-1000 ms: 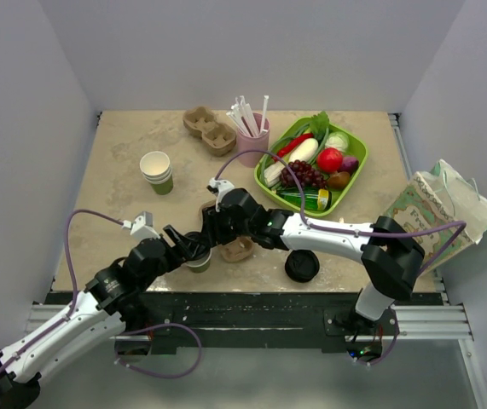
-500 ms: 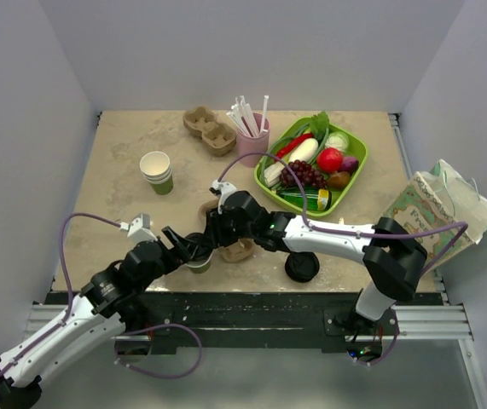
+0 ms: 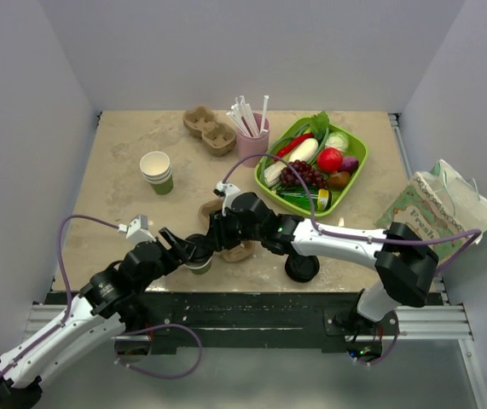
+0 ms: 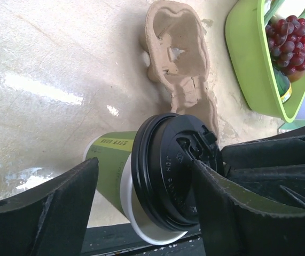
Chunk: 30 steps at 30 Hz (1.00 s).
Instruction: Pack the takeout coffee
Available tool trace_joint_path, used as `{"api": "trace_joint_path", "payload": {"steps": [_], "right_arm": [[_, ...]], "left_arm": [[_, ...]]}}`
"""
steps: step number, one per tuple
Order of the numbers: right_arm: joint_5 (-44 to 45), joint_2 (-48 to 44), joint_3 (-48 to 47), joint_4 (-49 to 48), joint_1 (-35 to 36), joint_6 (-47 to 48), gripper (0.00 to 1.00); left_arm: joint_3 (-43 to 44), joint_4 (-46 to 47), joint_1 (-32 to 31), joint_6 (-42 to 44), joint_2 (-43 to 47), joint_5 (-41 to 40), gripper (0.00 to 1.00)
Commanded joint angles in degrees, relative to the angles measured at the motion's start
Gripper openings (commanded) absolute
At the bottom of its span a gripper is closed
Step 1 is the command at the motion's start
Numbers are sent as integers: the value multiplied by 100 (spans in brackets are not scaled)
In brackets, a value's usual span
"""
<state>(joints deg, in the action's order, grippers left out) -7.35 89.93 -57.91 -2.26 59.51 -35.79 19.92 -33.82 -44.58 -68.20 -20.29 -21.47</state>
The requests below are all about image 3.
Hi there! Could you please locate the white radish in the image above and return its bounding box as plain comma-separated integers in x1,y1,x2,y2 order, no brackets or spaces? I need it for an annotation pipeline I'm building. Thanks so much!
289,137,319,163

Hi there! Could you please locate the green cabbage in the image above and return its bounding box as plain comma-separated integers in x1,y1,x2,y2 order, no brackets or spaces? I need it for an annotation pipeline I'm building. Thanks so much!
324,131,350,154

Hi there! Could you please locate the purple grape bunch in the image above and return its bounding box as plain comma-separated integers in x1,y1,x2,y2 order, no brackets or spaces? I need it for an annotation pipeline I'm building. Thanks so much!
280,161,327,189

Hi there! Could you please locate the green paper coffee cup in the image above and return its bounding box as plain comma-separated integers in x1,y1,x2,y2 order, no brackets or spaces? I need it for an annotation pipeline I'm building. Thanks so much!
186,260,212,275

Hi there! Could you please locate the green glass bottle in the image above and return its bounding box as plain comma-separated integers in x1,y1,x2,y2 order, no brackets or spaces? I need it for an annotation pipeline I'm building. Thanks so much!
276,188,333,211

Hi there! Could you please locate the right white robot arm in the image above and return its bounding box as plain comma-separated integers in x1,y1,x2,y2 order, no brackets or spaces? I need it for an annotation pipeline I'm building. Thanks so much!
206,192,438,335

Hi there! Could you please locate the black plastic cup lid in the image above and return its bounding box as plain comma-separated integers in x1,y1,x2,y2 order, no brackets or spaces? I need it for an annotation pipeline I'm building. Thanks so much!
186,233,213,264

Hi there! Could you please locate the red tomato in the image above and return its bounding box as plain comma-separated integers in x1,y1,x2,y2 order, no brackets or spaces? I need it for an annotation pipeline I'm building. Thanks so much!
316,147,343,174

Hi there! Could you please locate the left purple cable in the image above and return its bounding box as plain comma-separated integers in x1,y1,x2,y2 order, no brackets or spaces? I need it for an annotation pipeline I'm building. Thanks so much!
0,214,127,409

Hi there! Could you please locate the stack of paper cups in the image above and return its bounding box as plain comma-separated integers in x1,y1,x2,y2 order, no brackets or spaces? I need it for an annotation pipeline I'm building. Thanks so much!
139,151,174,195

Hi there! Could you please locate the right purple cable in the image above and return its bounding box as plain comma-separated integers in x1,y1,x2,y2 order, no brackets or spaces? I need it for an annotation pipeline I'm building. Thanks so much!
221,153,482,274

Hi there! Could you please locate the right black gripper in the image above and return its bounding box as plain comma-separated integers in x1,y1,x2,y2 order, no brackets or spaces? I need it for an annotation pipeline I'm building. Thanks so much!
202,205,264,252

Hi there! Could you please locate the purple cable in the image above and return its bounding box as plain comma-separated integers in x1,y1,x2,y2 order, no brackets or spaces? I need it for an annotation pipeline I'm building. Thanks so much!
221,153,482,274
0,214,127,409

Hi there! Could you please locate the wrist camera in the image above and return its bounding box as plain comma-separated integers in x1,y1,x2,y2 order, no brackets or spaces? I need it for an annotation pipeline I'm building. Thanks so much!
213,181,241,216
125,215,156,245

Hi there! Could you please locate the printed paper takeout bag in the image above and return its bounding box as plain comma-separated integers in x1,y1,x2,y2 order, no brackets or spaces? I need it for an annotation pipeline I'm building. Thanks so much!
374,159,487,240

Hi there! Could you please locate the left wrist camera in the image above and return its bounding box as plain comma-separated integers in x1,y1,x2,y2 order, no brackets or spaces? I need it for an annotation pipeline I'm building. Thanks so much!
125,215,156,245

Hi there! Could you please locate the stack of black lids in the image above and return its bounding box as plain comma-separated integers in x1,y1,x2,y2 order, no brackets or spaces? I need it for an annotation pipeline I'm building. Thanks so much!
285,254,320,283

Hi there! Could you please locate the brown pulp cup carrier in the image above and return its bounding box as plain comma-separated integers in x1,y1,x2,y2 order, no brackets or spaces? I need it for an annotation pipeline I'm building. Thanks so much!
198,198,255,263

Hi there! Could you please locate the pink straw holder cup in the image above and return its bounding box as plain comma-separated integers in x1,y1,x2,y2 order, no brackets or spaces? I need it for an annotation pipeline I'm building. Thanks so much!
235,119,270,168

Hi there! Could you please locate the red chili pepper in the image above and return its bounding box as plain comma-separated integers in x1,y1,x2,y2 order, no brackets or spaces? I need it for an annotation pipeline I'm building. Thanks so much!
275,132,314,162

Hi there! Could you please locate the green plastic tray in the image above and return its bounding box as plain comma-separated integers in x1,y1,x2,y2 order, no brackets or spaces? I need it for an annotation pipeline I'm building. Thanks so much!
254,112,368,217

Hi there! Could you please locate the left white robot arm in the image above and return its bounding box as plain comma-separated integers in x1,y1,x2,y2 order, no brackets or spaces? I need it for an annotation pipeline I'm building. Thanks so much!
0,228,197,408

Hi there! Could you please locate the green leafy vegetable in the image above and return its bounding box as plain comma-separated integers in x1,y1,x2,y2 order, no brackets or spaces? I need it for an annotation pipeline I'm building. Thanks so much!
310,111,330,142

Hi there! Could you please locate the stack of pulp carriers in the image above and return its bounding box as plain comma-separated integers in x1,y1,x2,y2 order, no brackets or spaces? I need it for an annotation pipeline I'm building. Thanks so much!
183,106,236,157

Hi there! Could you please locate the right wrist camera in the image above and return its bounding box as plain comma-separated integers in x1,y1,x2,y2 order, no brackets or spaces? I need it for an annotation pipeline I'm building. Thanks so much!
213,181,241,216

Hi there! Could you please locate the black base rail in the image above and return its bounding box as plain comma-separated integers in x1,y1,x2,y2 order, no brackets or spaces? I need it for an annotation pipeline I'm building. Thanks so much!
29,289,474,354

